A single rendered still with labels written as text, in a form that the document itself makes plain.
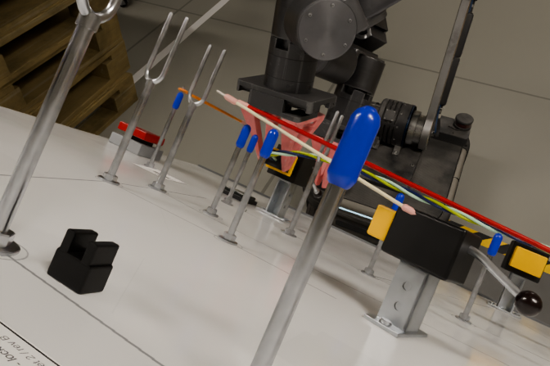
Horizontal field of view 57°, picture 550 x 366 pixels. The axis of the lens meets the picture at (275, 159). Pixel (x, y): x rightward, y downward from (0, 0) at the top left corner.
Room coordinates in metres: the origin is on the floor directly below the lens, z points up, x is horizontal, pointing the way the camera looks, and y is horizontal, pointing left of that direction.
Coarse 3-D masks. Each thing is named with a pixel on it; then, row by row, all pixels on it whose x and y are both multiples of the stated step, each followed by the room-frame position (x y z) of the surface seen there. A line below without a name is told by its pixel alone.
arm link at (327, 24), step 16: (304, 0) 0.45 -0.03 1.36; (320, 0) 0.43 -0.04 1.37; (336, 0) 0.43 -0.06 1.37; (352, 0) 0.44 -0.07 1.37; (288, 16) 0.46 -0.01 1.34; (304, 16) 0.42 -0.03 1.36; (320, 16) 0.42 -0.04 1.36; (336, 16) 0.43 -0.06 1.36; (352, 16) 0.43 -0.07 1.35; (384, 16) 0.52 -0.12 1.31; (288, 32) 0.45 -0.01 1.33; (304, 32) 0.42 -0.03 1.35; (320, 32) 0.42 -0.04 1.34; (336, 32) 0.42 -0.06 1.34; (352, 32) 0.43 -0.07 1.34; (304, 48) 0.41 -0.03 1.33; (320, 48) 0.41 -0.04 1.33; (336, 48) 0.42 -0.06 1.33
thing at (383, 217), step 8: (376, 208) 0.21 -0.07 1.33; (384, 208) 0.21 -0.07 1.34; (376, 216) 0.21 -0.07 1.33; (384, 216) 0.21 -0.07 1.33; (392, 216) 0.20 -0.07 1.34; (376, 224) 0.20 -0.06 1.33; (384, 224) 0.20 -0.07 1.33; (368, 232) 0.20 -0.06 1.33; (376, 232) 0.20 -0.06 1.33; (384, 232) 0.20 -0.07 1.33
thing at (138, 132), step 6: (120, 126) 0.55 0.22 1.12; (126, 126) 0.55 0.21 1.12; (138, 132) 0.54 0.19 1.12; (144, 132) 0.54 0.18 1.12; (150, 132) 0.57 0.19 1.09; (132, 138) 0.54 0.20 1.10; (138, 138) 0.54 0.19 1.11; (144, 138) 0.53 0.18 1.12; (150, 138) 0.54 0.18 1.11; (156, 138) 0.55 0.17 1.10; (150, 144) 0.55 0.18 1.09; (156, 144) 0.55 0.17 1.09; (162, 144) 0.55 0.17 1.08
